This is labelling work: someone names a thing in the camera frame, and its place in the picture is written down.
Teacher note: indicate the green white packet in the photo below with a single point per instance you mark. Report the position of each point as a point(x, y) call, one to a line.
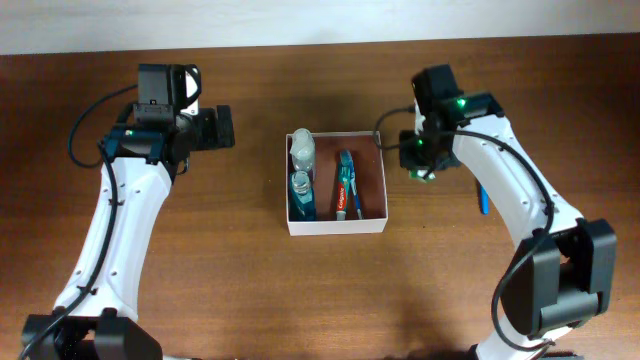
point(423, 176)

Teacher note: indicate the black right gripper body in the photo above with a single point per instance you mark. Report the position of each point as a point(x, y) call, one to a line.
point(418, 151)

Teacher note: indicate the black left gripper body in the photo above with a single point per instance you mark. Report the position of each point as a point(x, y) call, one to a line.
point(205, 127)

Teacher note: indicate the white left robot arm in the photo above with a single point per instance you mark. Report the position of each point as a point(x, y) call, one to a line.
point(148, 147)

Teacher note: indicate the white cardboard box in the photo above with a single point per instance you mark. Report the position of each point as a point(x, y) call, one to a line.
point(370, 186)

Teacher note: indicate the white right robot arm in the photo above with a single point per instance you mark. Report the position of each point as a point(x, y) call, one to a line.
point(560, 276)

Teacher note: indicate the red green toothpaste tube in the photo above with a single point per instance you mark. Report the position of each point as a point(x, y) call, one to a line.
point(346, 175)

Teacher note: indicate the clear bottle purple liquid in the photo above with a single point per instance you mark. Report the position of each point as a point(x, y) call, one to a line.
point(303, 152)

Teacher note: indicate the teal mouthwash bottle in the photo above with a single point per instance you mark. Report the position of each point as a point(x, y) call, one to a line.
point(303, 197)

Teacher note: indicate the blue disposable razor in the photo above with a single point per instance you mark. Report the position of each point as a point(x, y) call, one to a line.
point(484, 200)

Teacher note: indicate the blue white toothbrush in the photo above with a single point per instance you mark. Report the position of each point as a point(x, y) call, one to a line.
point(356, 197)

